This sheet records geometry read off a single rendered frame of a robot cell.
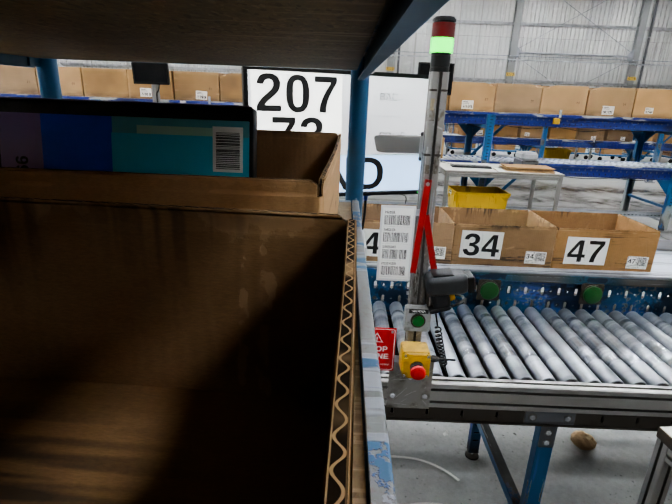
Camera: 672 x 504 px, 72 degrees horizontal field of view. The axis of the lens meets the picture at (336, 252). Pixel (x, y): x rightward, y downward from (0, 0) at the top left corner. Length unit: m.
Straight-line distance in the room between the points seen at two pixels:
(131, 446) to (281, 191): 0.16
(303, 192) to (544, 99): 6.48
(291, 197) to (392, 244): 0.89
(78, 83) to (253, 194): 6.84
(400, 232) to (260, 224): 0.96
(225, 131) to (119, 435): 0.21
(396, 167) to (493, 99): 5.31
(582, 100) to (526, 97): 0.71
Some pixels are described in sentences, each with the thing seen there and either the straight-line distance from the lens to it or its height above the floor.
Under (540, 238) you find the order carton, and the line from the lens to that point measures 1.93.
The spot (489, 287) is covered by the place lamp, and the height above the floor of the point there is 0.83.
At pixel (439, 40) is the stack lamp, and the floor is 1.61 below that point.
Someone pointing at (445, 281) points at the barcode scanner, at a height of 1.07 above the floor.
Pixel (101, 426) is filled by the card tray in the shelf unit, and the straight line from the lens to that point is 0.24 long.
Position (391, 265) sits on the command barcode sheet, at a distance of 1.18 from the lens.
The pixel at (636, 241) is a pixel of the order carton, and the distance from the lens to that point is 2.10.
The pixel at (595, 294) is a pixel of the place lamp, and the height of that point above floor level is 0.82.
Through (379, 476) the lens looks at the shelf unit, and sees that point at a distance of 0.21.
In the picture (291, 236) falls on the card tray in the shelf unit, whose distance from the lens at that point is 0.20.
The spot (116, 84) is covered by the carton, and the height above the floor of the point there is 1.54.
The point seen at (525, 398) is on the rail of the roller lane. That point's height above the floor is 0.71.
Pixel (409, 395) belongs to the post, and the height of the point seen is 0.71.
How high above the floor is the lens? 1.49
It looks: 18 degrees down
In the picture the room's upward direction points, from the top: 2 degrees clockwise
